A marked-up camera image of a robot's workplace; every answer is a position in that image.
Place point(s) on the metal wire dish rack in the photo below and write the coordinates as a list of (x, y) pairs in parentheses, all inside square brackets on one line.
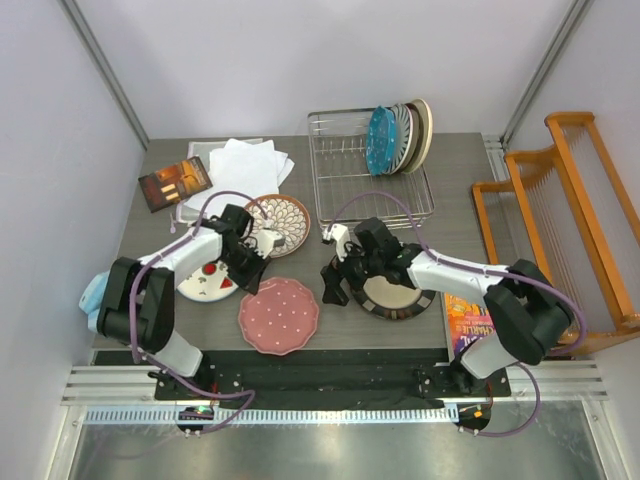
[(345, 191)]

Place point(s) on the slotted cable duct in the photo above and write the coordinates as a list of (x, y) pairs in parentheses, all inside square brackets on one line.
[(184, 415)]

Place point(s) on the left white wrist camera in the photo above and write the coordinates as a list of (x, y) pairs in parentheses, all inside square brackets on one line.
[(267, 241)]

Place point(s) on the cream plate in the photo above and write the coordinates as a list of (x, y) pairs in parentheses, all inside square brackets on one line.
[(426, 127)]

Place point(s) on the grey striped plate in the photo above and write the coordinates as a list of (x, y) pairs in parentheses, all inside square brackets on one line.
[(404, 130)]

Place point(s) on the white cloth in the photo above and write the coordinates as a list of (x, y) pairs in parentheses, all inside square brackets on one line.
[(253, 169)]

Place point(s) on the white watermelon pattern plate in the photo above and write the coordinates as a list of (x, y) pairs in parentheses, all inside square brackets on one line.
[(207, 284)]

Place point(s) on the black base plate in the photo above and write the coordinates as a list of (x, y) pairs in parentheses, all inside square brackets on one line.
[(352, 379)]

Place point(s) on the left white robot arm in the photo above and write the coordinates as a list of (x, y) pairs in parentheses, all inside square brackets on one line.
[(134, 302)]

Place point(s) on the orange Roald Dahl book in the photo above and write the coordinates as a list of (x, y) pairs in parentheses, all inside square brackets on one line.
[(465, 323)]

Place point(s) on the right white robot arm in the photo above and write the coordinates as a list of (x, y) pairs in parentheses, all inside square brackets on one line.
[(528, 316)]

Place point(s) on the dark brown book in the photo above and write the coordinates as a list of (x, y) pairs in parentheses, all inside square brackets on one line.
[(171, 185)]

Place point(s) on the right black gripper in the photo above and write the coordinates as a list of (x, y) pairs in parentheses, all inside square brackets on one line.
[(334, 292)]

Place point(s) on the mesh zipper pouch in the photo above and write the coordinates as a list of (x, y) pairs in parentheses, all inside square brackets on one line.
[(217, 201)]

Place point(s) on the teal polka dot plate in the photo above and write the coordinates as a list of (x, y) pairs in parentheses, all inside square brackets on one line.
[(382, 150)]

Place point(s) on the light blue headphones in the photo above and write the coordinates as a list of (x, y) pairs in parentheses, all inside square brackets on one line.
[(91, 299)]

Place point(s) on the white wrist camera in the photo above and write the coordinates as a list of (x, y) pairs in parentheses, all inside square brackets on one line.
[(267, 241), (338, 235)]

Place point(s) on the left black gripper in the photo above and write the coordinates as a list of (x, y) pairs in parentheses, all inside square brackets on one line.
[(251, 280)]

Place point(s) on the pink polka dot plate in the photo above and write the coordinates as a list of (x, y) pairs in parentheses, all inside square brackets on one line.
[(281, 318)]

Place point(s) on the brown floral pattern plate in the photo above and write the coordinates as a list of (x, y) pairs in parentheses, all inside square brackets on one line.
[(286, 215)]

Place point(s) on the orange wooden rack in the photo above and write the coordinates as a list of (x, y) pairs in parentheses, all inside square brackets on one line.
[(573, 213)]

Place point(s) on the black rimmed beige plate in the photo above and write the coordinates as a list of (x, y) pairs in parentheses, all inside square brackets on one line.
[(393, 302)]

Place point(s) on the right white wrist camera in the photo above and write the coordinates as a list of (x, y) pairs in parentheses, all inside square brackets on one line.
[(338, 235)]

